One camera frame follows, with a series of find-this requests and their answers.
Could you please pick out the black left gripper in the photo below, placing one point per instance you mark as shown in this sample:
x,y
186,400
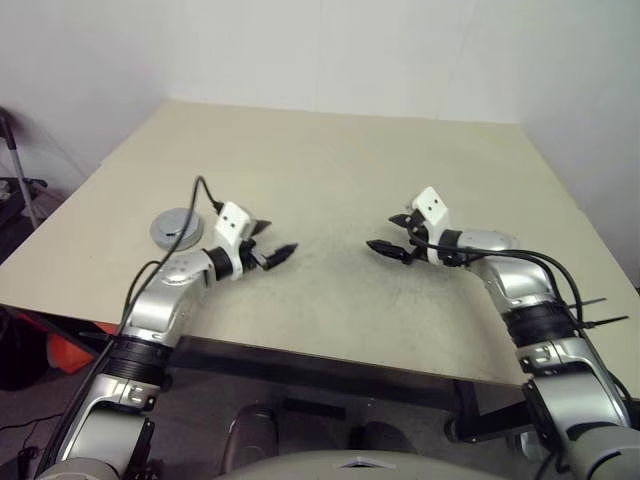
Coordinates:
x,y
250,260

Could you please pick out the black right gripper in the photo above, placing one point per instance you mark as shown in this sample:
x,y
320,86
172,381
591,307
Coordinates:
x,y
417,247

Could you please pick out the round silver metal disc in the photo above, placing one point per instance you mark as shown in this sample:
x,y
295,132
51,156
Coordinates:
x,y
165,225

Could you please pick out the dark rounded shape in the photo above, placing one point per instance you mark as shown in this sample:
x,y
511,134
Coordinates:
x,y
250,437

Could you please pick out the orange object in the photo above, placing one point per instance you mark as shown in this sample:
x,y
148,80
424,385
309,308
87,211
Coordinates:
x,y
70,355

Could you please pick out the grey robot torso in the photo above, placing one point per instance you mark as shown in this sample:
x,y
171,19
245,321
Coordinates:
x,y
325,467

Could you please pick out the grey metal pole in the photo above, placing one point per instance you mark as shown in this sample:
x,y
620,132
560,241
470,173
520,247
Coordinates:
x,y
22,185

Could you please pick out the black cart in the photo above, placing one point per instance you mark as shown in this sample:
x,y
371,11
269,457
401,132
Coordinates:
x,y
12,220

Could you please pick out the black bulky bag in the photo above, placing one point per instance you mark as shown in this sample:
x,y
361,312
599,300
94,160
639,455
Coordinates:
x,y
22,350

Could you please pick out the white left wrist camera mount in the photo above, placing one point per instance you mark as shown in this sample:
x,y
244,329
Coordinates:
x,y
232,220

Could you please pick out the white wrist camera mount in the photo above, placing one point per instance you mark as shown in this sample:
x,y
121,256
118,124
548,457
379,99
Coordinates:
x,y
432,205
232,220

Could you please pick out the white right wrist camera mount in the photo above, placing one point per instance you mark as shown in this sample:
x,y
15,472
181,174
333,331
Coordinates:
x,y
432,205

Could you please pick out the black table frame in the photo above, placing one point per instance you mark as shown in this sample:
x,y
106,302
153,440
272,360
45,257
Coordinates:
x,y
470,415

